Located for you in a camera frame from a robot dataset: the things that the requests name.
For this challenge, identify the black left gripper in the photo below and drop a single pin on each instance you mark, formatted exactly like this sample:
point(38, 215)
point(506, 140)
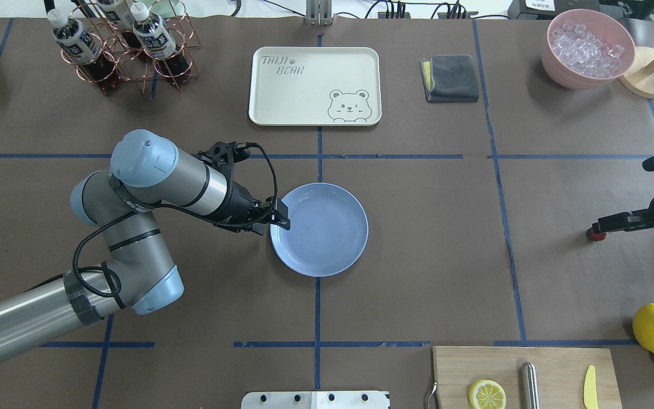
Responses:
point(239, 205)

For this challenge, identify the red strawberry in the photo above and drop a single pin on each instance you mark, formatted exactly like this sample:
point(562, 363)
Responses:
point(595, 236)

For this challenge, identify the blue plate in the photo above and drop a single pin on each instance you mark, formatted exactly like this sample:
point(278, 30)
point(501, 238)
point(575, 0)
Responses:
point(329, 230)

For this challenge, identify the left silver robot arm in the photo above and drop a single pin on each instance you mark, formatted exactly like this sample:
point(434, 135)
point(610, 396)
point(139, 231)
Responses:
point(125, 262)

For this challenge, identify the cream bear tray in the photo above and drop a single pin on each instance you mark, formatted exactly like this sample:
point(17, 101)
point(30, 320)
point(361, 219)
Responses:
point(315, 86)

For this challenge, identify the wooden cutting board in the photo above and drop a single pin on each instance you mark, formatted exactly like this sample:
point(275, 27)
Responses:
point(560, 373)

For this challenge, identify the pink bowl of ice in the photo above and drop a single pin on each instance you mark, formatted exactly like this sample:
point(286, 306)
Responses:
point(585, 49)

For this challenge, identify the yellow plastic knife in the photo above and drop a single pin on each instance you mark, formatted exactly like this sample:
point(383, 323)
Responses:
point(590, 398)

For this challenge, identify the steel rod black cap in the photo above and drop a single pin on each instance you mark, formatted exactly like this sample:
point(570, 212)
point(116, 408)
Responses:
point(529, 376)

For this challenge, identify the tea bottle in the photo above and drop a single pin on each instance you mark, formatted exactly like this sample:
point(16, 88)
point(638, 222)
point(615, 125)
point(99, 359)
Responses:
point(119, 15)
point(156, 39)
point(83, 50)

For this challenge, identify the lemon half slice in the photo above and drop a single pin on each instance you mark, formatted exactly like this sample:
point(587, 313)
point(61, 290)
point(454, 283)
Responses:
point(486, 393)

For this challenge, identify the grey folded cloth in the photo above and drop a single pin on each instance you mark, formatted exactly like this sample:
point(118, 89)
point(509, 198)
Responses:
point(449, 79)

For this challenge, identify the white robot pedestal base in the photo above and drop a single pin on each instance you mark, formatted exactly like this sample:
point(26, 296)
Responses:
point(317, 399)

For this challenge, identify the copper wire bottle rack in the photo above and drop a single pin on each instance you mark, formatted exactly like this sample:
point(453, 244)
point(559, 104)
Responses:
point(134, 66)

